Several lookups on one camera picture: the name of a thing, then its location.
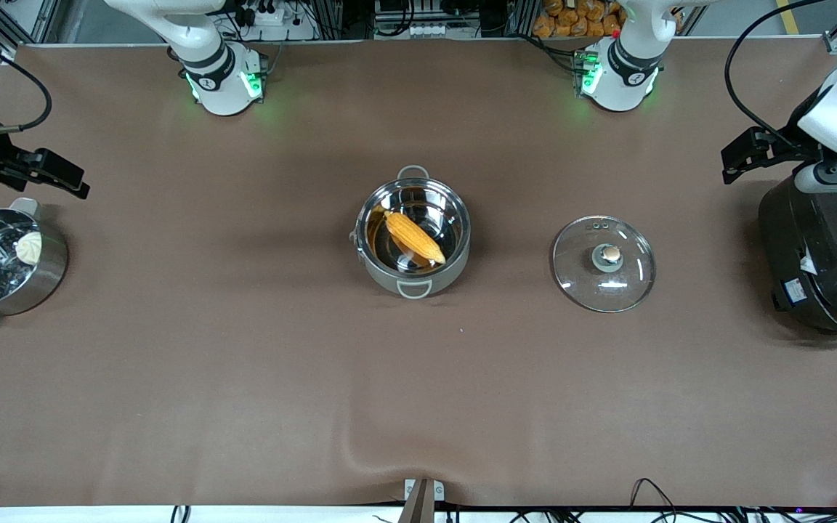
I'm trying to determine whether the glass pot lid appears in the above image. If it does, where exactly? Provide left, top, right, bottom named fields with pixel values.
left=551, top=214, right=658, bottom=315

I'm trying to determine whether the yellow corn cob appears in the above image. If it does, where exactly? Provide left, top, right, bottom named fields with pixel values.
left=383, top=210, right=448, bottom=267

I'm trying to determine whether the stainless steel steamer pot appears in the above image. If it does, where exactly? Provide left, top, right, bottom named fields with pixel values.
left=0, top=198, right=69, bottom=328

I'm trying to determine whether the stainless steel cooking pot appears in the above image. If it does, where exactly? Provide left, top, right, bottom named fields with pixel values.
left=353, top=166, right=472, bottom=301

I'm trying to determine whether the white steamed bun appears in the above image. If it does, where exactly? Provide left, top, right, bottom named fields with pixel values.
left=15, top=230, right=44, bottom=267

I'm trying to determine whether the black electric rice cooker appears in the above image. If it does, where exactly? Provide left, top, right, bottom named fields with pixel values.
left=757, top=155, right=837, bottom=343

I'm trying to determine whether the bag of orange buns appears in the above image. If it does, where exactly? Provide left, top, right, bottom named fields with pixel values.
left=533, top=0, right=628, bottom=39

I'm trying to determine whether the white power strip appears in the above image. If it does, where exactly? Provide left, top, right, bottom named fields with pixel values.
left=239, top=2, right=286, bottom=28

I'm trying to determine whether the black looped cable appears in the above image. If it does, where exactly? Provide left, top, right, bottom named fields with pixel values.
left=629, top=477, right=682, bottom=511

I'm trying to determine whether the metal table edge bracket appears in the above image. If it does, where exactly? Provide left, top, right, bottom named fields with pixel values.
left=403, top=477, right=446, bottom=523

